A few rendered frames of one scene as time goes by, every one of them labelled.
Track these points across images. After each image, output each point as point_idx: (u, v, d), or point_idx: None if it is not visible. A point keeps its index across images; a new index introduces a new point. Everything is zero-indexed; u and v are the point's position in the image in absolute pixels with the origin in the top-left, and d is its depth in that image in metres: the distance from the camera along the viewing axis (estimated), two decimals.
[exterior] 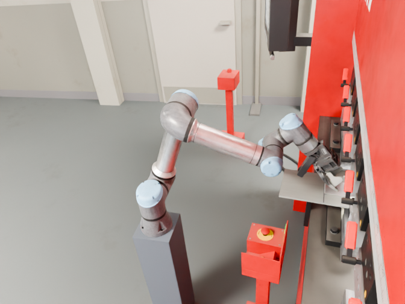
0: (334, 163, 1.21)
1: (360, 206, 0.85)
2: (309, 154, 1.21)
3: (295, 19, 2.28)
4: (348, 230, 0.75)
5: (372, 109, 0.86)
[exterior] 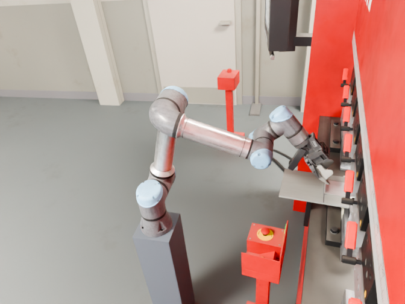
0: (324, 155, 1.21)
1: (360, 206, 0.85)
2: (299, 146, 1.21)
3: (295, 19, 2.28)
4: (348, 230, 0.75)
5: (372, 109, 0.86)
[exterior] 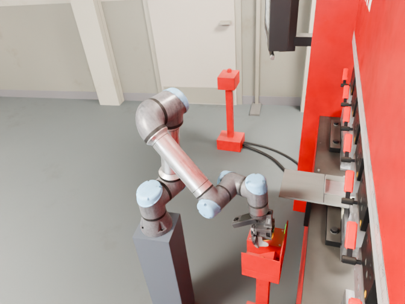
0: (269, 233, 1.22)
1: (360, 206, 0.85)
2: (255, 218, 1.19)
3: (295, 19, 2.28)
4: (348, 230, 0.75)
5: (372, 109, 0.86)
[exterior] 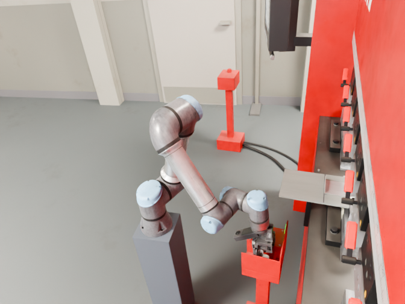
0: (270, 247, 1.27)
1: (360, 206, 0.85)
2: (256, 232, 1.23)
3: (295, 19, 2.28)
4: (348, 230, 0.75)
5: (372, 109, 0.86)
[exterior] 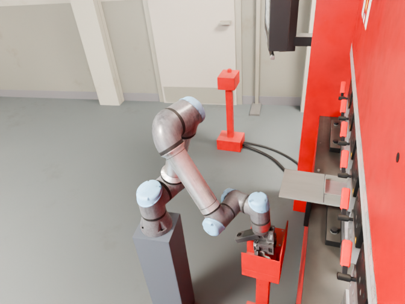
0: (272, 249, 1.27)
1: (355, 223, 0.88)
2: (257, 234, 1.24)
3: (295, 19, 2.28)
4: (343, 248, 0.79)
5: (367, 130, 0.90)
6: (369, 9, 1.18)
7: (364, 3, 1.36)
